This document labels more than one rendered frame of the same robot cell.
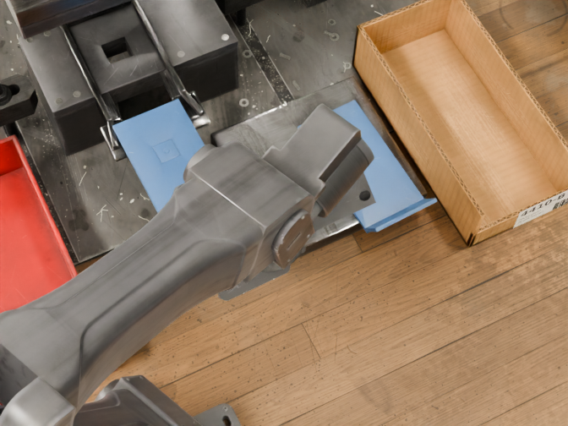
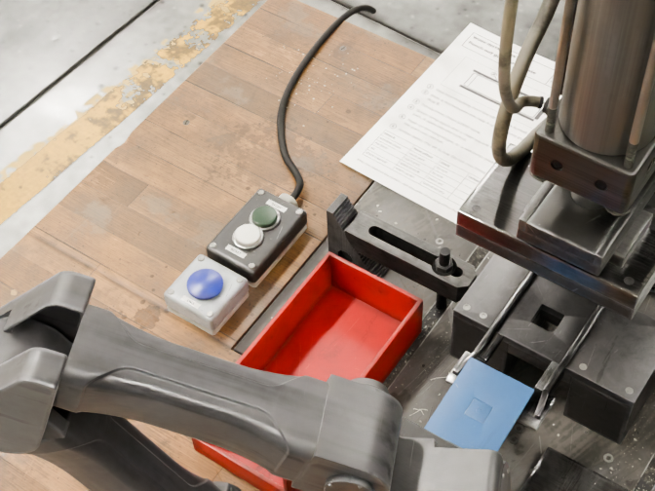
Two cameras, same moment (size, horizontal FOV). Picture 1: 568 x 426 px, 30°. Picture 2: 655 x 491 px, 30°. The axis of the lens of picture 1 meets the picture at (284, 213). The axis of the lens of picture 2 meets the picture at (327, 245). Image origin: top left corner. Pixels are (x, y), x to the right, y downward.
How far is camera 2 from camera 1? 41 cm
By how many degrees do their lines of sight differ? 35
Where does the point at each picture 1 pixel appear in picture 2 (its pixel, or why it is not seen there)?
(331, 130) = (477, 473)
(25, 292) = not seen: hidden behind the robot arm
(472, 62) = not seen: outside the picture
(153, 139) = (481, 394)
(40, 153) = (439, 334)
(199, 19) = (629, 359)
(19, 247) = (345, 370)
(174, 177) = (458, 431)
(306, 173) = (426, 478)
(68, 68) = (501, 294)
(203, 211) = (295, 401)
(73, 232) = not seen: hidden behind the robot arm
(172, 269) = (224, 403)
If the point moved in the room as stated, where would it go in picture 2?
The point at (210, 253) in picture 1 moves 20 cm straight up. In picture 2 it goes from (259, 425) to (232, 245)
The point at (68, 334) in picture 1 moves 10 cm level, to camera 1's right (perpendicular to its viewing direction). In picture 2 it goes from (116, 358) to (173, 477)
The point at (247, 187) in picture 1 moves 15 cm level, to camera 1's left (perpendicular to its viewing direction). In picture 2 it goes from (347, 425) to (255, 272)
